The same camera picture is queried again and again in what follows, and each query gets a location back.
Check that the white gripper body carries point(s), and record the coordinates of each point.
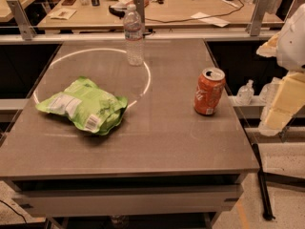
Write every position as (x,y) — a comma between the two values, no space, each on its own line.
(293,47)

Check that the clear sanitizer bottle right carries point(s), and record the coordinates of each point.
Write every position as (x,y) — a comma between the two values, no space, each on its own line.
(269,90)

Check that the clear sanitizer bottle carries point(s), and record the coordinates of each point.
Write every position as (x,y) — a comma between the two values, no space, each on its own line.
(269,90)
(245,93)

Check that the metal bracket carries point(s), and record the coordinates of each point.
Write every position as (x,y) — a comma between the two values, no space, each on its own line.
(140,8)
(26,29)
(253,29)

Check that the clear sanitizer bottle left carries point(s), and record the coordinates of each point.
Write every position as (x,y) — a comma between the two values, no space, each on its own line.
(245,93)

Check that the green chip bag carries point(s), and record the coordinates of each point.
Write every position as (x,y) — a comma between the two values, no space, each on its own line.
(88,107)

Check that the beige paper packet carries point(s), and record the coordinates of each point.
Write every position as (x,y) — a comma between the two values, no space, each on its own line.
(62,14)

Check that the black headset on desk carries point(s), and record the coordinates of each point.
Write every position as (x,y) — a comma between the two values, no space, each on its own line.
(118,10)

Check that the black floor pole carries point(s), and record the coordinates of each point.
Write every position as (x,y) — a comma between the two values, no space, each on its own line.
(267,208)

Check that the metal bracket middle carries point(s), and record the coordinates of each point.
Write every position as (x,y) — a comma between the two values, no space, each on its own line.
(140,8)

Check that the metal bracket right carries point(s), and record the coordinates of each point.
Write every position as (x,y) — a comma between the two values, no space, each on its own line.
(253,29)

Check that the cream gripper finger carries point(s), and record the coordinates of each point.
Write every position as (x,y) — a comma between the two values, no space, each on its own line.
(268,49)
(288,100)

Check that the clear plastic water bottle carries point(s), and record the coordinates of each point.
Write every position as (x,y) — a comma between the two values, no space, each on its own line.
(133,36)

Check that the metal bracket left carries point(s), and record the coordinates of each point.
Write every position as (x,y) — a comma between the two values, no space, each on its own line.
(26,29)

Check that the white paper sheet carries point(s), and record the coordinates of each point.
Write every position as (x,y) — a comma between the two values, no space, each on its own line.
(211,20)

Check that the brown phone on desk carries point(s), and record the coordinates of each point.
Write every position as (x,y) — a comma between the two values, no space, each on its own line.
(68,2)

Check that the orange coke can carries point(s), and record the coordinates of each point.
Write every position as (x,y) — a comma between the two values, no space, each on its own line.
(209,88)

